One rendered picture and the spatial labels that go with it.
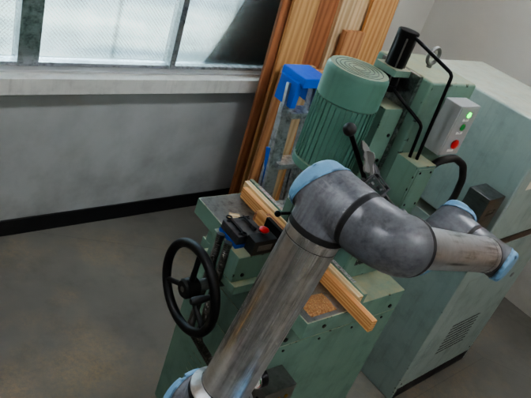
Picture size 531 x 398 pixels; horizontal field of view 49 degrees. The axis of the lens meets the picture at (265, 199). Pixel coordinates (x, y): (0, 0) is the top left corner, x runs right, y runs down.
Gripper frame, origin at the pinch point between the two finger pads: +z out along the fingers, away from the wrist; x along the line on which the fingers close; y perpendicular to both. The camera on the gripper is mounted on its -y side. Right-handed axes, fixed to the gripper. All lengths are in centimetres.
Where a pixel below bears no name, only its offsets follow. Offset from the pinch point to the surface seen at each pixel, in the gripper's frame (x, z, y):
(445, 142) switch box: -31.0, -16.7, -12.3
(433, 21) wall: -168, 17, -216
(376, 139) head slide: -15.3, -3.4, -12.1
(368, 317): 18.8, -39.8, -9.0
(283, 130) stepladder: -18, 18, -108
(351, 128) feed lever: -4.3, 4.3, 9.7
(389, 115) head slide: -21.1, -0.2, -8.3
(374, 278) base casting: 3, -43, -49
